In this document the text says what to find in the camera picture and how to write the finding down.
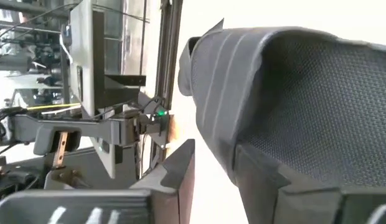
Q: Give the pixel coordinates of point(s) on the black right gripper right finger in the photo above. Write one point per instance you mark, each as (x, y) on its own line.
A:
(258, 193)

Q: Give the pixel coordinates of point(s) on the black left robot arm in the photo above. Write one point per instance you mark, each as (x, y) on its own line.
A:
(96, 129)

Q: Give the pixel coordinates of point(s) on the black aluminium table frame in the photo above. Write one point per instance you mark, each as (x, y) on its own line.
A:
(168, 46)

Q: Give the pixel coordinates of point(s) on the black slide sandal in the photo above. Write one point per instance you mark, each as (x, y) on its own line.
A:
(305, 109)

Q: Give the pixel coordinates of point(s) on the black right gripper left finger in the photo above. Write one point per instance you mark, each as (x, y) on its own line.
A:
(180, 193)

